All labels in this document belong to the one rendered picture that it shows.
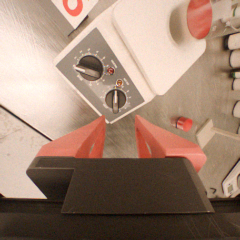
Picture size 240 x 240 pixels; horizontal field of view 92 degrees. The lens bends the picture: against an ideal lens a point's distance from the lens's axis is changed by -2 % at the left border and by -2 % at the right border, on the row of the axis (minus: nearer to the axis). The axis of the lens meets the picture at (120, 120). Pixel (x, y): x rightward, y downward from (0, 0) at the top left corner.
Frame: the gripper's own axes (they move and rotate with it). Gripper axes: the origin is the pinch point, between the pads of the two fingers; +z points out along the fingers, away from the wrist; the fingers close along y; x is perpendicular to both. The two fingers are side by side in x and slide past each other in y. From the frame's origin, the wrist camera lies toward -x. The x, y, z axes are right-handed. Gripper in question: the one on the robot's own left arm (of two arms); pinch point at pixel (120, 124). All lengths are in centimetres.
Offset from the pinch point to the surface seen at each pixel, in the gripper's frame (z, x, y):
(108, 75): 7.3, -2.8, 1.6
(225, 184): 21, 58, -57
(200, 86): 23.6, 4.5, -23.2
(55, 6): 12.2, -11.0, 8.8
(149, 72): 6.4, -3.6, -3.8
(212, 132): 22.2, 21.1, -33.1
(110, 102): 7.0, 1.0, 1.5
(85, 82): 7.2, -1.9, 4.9
